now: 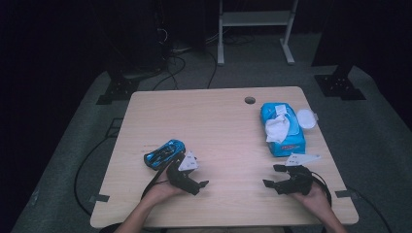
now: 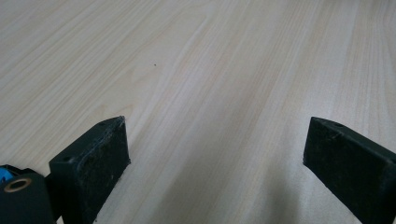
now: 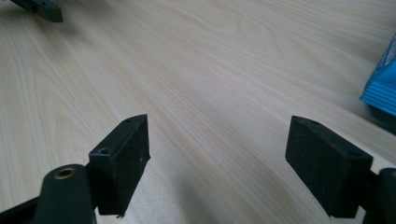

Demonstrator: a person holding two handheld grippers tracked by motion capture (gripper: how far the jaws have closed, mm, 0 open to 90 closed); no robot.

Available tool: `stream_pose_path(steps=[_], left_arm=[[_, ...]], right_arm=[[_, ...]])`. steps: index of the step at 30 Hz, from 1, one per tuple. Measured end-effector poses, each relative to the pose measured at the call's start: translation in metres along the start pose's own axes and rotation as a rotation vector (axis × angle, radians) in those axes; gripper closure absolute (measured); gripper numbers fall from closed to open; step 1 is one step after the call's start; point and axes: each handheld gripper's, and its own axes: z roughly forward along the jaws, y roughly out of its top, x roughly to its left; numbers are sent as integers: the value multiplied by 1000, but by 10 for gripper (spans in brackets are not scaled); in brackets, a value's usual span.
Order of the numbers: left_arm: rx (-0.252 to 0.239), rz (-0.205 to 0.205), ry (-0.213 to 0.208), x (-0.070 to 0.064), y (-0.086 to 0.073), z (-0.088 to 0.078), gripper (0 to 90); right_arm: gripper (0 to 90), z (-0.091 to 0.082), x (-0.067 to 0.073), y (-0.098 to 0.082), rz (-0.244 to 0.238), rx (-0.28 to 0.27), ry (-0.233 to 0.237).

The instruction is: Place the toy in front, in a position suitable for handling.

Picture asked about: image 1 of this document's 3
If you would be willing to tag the person's right hand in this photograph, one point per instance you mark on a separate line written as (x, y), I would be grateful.
(315, 199)

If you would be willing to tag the white wet wipe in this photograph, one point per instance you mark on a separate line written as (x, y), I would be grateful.
(278, 127)

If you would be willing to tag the black metal stand base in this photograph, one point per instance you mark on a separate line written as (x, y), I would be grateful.
(118, 90)
(339, 85)

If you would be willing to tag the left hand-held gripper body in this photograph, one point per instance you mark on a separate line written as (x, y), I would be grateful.
(181, 176)

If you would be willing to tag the grey tape strip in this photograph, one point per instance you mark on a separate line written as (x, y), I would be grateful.
(346, 194)
(98, 198)

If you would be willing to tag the person's left hand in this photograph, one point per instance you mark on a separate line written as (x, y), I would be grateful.
(162, 192)

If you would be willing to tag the blue wet wipes pack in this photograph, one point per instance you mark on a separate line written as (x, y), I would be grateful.
(293, 142)

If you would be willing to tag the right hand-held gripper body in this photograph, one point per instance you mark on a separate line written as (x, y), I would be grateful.
(298, 183)

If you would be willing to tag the white metal desk frame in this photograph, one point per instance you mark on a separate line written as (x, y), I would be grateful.
(256, 18)

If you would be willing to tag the blue and black toy car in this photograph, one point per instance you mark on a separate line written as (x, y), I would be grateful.
(162, 153)

